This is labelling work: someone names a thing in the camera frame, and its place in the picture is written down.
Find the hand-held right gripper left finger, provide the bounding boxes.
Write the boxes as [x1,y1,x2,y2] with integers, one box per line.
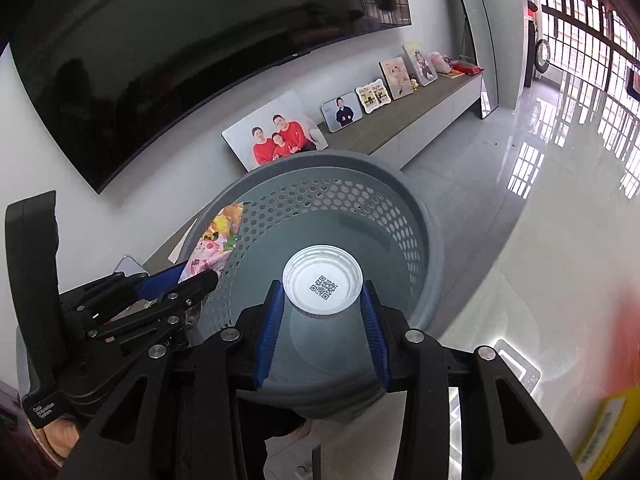
[57,280,286,480]

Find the photo of man in black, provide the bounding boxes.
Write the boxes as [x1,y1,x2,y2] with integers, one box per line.
[320,91,364,134]

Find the child portrait photo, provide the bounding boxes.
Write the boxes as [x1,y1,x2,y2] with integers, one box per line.
[402,42,439,87]

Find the baby portrait photo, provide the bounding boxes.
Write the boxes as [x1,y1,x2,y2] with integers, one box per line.
[379,56,415,101]

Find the tall leaning mirror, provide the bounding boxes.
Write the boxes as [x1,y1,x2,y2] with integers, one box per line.
[446,0,499,120]

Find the large family photo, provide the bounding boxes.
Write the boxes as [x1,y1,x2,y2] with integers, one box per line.
[221,91,329,172]

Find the yellow box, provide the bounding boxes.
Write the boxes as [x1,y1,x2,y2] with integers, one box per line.
[572,390,640,480]

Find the white paper cup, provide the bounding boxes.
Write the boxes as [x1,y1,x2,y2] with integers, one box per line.
[282,245,364,322]

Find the black window grille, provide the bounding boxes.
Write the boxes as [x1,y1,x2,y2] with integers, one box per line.
[520,0,640,116]

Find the colourful snack packet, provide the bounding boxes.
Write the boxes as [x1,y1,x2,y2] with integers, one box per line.
[179,202,246,283]

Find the dark round object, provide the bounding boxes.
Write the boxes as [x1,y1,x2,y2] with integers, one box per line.
[534,39,552,77]

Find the grey perforated plastic basket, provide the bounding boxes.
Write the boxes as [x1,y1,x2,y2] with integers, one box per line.
[177,150,446,418]

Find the large black television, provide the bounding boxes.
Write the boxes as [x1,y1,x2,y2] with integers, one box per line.
[10,0,413,195]

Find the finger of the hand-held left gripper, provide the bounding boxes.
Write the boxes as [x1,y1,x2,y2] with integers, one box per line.
[87,271,220,361]
[60,265,188,331]

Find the person's left hand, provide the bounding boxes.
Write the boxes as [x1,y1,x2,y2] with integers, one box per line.
[42,417,83,461]

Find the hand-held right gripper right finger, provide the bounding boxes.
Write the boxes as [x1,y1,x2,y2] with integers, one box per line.
[360,280,583,480]

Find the scalloped frame photo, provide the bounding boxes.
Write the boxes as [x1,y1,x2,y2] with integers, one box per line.
[355,79,391,114]

